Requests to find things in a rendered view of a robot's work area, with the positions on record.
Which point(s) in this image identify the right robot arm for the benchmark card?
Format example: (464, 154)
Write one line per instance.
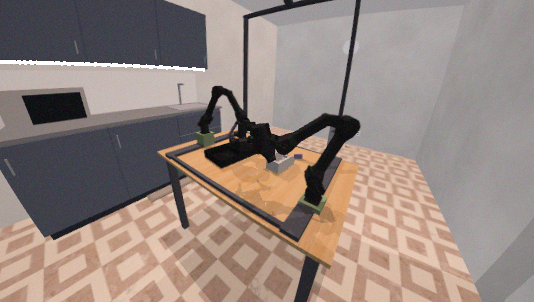
(207, 117)

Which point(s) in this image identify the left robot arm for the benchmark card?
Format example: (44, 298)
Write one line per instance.
(344, 130)

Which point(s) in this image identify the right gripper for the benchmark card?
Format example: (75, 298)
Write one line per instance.
(241, 134)

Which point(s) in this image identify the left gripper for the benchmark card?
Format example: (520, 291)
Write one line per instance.
(243, 146)

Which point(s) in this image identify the black metal camera frame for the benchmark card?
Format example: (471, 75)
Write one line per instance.
(282, 8)

